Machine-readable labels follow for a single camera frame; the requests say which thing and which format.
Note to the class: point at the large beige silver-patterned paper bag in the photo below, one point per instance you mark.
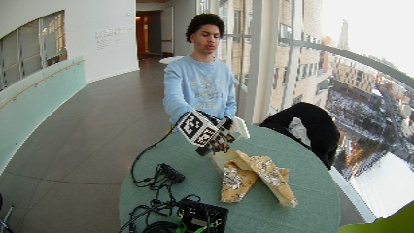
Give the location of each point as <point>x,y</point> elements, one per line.
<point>266,174</point>

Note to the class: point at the white cube of black markers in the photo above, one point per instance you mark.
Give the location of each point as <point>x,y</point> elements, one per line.
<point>197,127</point>

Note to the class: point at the small beige silver-patterned paper bag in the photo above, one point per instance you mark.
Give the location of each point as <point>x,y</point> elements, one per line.
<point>234,183</point>

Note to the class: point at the person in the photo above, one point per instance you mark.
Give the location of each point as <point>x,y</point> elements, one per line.
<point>198,84</point>

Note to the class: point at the black jacket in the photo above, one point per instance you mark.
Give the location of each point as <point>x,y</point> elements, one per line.
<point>311,129</point>

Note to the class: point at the black electronics box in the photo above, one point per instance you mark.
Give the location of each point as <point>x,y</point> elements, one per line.
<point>202,215</point>

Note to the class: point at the white round table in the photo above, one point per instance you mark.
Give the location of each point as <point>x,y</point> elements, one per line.
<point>171,59</point>

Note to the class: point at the grey window railing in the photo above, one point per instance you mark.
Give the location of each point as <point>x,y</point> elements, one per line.
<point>348,55</point>

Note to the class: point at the green chair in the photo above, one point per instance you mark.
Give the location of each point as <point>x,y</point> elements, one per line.
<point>380,221</point>

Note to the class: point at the grey tripod leg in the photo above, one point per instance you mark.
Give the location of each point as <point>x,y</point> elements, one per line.
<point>5,216</point>

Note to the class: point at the wooden wall handrail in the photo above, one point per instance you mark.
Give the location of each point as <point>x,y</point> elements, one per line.
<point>38,82</point>

